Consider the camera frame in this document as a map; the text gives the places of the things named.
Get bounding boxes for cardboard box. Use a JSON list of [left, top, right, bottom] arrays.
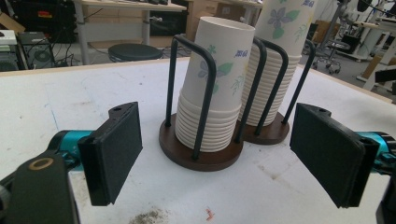
[[186, 0, 250, 42]]

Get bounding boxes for short floral paper cup stack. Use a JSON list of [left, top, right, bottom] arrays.
[[175, 16, 256, 153]]

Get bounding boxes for black office chair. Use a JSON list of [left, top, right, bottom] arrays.
[[312, 38, 344, 76]]

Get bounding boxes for black round stool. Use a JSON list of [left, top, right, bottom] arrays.
[[107, 43, 163, 63]]

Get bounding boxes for tall floral paper cup stack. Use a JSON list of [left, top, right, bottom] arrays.
[[237, 0, 319, 127]]

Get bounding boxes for black computer tower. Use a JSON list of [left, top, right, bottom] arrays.
[[17, 31, 56, 70]]

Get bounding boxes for white flat box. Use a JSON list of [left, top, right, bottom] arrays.
[[0, 29, 18, 47]]

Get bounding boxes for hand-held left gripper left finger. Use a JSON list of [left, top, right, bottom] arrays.
[[58, 101, 144, 207]]

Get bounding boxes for black equipment case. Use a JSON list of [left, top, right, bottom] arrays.
[[8, 0, 78, 44]]

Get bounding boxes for wooden cup holder black bars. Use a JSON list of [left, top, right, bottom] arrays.
[[158, 34, 317, 172]]

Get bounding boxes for wooden desk grey legs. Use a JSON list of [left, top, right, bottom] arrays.
[[73, 0, 188, 65]]

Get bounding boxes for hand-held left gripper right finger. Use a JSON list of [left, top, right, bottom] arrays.
[[289, 102, 396, 209]]

